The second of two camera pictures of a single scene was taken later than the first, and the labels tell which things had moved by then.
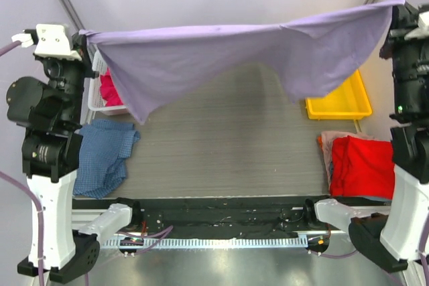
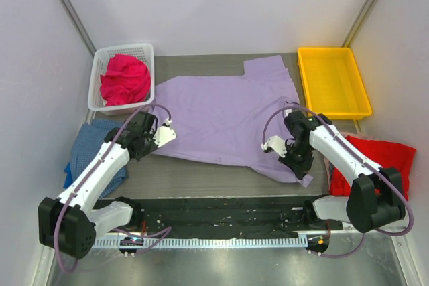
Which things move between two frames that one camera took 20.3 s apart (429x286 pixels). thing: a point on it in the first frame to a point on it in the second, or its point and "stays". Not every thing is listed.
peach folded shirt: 327,138 stays
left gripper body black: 79,43 to 147,143
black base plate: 214,216 stays
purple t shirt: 314,57 to 228,118
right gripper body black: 403,31 to 298,161
